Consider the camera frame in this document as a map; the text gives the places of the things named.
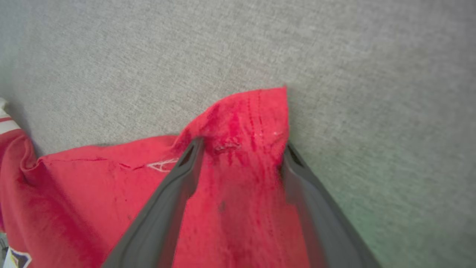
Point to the grey fabric sofa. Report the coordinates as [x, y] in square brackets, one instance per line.
[148, 56]

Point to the red basketball jersey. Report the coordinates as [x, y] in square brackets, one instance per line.
[241, 186]

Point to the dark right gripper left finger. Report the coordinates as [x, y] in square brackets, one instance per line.
[163, 219]

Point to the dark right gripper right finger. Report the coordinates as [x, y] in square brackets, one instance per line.
[319, 216]

